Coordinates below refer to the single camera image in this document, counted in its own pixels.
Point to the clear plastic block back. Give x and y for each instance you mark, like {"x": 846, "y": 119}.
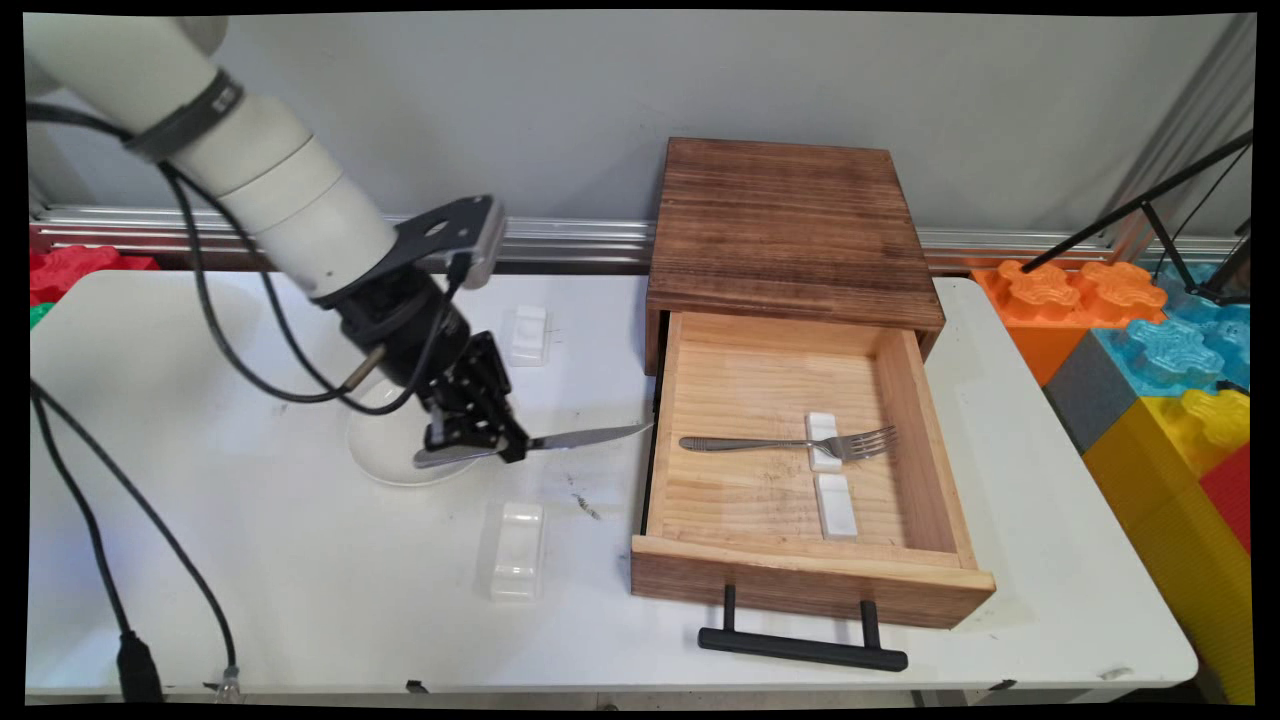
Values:
{"x": 528, "y": 335}

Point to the aluminium wall rail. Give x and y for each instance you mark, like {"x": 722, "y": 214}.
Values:
{"x": 580, "y": 240}

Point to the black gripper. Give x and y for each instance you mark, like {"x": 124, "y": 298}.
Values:
{"x": 400, "y": 330}

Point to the silver fork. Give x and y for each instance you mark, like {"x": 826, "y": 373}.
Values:
{"x": 740, "y": 443}

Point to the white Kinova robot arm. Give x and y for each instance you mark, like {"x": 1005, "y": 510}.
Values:
{"x": 280, "y": 200}

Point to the black tripod stand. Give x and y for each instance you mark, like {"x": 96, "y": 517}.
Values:
{"x": 1150, "y": 200}

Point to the blue toy block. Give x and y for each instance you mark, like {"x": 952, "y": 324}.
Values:
{"x": 1170, "y": 345}

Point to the light wooden drawer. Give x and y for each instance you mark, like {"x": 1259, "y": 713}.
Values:
{"x": 800, "y": 580}

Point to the grey toy block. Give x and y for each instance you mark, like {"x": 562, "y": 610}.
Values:
{"x": 1090, "y": 395}

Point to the silver table knife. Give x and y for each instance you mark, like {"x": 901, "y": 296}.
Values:
{"x": 590, "y": 436}

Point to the yellow toy block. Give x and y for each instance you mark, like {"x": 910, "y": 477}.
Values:
{"x": 1170, "y": 520}

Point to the green toy block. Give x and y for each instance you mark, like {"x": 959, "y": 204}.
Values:
{"x": 38, "y": 315}

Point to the white round plate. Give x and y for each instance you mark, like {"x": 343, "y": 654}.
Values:
{"x": 385, "y": 455}

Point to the dark wooden drawer cabinet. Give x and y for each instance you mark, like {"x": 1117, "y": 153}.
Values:
{"x": 790, "y": 220}

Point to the white ceramic cutlery rest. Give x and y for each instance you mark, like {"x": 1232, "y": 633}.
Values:
{"x": 822, "y": 425}
{"x": 835, "y": 508}
{"x": 517, "y": 550}

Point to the red toy block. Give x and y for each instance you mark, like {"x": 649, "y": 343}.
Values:
{"x": 80, "y": 270}
{"x": 1230, "y": 495}

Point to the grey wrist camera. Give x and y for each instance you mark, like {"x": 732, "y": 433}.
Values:
{"x": 485, "y": 240}

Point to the orange toy block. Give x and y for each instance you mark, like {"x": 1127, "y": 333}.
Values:
{"x": 1040, "y": 300}

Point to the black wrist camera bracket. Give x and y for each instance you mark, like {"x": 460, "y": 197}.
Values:
{"x": 430, "y": 232}

